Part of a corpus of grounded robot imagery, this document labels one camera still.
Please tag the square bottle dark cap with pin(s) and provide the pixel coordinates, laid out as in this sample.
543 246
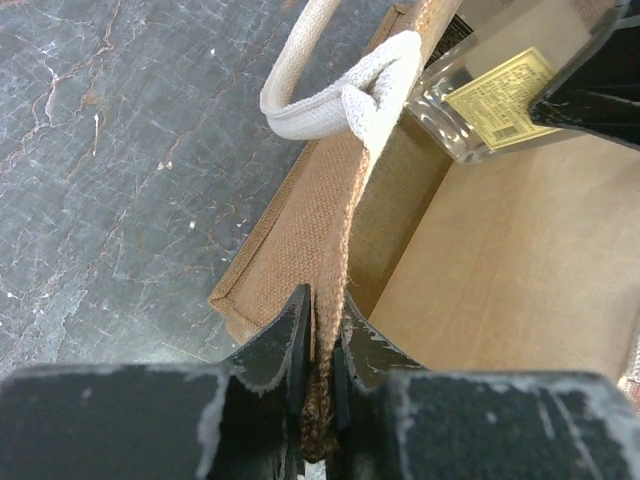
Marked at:
474 100
456 31

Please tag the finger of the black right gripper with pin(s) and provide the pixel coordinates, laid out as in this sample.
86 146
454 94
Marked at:
597 91

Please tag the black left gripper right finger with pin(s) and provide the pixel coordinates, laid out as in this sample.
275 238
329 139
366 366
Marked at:
399 420

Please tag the square bottle front dark cap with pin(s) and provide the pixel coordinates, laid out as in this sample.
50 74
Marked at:
474 100

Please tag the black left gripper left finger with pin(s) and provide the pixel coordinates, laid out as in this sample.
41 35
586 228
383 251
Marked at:
236 419

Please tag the brown canvas tote bag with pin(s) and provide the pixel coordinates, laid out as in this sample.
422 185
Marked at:
530 263

